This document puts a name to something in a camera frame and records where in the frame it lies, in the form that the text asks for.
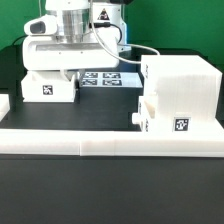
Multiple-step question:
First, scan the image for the white front drawer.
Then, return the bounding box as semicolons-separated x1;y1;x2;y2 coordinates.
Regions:
132;94;157;132

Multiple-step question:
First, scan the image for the white L-shaped fence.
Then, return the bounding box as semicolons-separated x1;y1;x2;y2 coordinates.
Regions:
0;93;224;158

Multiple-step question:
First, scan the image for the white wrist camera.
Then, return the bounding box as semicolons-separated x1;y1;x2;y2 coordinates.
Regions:
24;15;57;36

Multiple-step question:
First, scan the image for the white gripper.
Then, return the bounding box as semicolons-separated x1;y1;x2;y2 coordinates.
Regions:
22;33;119;70

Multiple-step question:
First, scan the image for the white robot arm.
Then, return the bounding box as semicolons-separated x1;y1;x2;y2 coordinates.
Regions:
22;0;124;71

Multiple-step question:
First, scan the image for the white fiducial marker sheet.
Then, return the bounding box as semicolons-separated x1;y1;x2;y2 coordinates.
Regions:
81;72;142;88

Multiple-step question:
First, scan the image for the white drawer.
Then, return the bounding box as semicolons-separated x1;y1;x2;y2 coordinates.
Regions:
132;94;157;132
21;71;77;102

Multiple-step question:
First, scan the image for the white drawer cabinet box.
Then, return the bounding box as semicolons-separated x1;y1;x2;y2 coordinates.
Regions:
141;55;222;133

